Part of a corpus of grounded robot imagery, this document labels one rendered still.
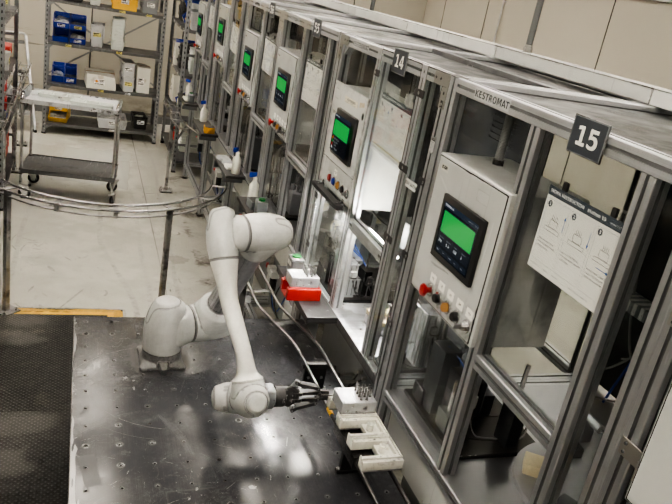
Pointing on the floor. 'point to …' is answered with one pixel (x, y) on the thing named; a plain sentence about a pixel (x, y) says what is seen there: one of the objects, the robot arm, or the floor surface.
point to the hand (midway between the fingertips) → (328, 394)
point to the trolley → (35, 164)
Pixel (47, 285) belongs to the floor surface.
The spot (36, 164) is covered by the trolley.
